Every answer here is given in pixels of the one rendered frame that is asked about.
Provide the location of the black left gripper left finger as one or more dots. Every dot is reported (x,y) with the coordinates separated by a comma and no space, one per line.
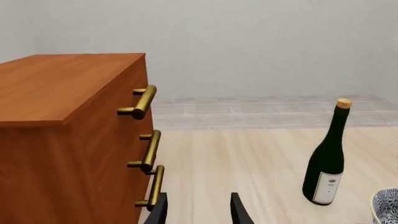
(158,211)

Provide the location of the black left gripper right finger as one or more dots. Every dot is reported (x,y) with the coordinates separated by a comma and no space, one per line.
(240,211)

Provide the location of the dark green wine bottle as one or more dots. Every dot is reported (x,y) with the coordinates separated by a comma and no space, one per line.
(326,163)

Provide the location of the wooden cabinet with drawers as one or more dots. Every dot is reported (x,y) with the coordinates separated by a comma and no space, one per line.
(62,130)

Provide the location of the blue patterned bowl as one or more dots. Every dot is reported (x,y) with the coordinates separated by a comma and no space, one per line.
(385,205)

